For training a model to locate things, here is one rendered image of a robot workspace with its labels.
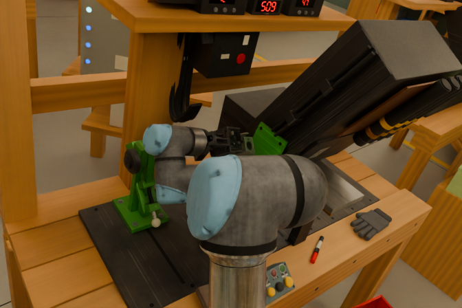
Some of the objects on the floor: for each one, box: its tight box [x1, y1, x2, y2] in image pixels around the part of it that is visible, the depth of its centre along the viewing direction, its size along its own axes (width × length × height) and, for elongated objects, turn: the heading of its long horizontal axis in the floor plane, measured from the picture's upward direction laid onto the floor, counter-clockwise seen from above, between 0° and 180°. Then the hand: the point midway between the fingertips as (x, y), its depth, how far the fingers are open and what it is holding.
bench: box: [0, 150, 413, 308], centre depth 165 cm, size 70×149×88 cm, turn 108°
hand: (243, 146), depth 118 cm, fingers closed on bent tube, 3 cm apart
